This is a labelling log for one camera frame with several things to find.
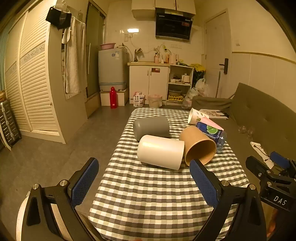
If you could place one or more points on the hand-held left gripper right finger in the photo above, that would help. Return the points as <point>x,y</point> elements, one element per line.
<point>203,183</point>

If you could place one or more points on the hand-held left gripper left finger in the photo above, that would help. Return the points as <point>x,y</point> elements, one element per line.
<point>84,183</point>

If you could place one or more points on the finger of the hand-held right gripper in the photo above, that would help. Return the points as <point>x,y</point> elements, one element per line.
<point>256,165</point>
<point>279,158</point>

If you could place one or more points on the brown paper cup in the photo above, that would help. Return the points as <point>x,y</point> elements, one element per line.
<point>193,139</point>

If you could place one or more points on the pink paper cup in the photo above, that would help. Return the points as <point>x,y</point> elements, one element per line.
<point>209,122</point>

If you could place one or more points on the patterned white paper cup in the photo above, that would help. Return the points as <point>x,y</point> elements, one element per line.
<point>195,115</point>

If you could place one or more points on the grey cup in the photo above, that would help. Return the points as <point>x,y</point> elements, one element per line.
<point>151,127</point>

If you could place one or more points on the crumpled clear plastic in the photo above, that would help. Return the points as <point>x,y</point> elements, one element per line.
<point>245,130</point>

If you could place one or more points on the grey green sofa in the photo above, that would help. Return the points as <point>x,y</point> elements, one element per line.
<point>256,115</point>

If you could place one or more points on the blue label plastic bottle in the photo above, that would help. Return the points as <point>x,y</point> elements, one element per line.
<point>211,132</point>

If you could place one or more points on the grey white checked tablecloth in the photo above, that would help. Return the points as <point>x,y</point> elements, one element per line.
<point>150,187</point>

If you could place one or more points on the open magazine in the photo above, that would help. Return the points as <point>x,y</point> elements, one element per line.
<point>214,114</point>

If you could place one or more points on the red bottle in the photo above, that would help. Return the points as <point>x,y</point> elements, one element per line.
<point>113,98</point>

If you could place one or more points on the broom stick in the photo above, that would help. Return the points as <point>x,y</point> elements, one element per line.
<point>218,84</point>

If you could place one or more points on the white plastic bags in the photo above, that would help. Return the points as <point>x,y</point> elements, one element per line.
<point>196,91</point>

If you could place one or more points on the white washing machine stand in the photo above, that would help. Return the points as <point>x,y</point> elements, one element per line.
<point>122,97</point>

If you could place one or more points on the small trash bin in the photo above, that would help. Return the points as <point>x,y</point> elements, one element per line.
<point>155,101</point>

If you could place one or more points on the dark ribbed suitcase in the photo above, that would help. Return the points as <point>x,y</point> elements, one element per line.
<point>9,125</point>

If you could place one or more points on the white printed package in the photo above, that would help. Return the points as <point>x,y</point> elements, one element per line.
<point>139,99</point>

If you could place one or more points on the yellow black bag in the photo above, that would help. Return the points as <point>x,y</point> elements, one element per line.
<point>198,69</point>

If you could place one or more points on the white louvred wardrobe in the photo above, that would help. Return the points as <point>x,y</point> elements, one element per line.
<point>37,81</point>

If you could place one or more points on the white open shelf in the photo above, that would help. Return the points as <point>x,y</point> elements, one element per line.
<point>179,69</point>

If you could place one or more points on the white sink cabinet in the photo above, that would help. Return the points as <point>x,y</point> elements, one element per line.
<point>148,81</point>

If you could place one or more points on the white washing machine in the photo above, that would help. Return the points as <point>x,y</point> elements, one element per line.
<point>112,68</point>

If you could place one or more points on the white hanging towel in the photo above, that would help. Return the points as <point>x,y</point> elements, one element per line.
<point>75,58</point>

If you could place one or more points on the white door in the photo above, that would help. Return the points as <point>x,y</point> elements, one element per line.
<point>216,46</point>

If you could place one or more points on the pink white kettle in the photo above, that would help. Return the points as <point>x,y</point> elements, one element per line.
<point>173,58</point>

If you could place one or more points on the pink bottle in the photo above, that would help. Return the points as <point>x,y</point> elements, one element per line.
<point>156,58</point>

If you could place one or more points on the pink basin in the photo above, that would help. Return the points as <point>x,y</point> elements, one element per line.
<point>107,46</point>

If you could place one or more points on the metal faucet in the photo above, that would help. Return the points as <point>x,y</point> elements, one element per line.
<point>137,54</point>

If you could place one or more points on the white hanging cloth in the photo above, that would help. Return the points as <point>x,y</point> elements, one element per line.
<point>66,36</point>

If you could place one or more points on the black range hood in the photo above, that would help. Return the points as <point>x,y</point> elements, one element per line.
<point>173,25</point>

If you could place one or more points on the black hanging bag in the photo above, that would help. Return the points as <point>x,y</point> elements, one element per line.
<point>59,17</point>

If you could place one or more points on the wall outlet strip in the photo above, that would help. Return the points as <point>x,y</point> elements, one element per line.
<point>175,46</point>

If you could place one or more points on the white wall cabinets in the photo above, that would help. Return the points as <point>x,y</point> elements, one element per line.
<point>164,5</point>

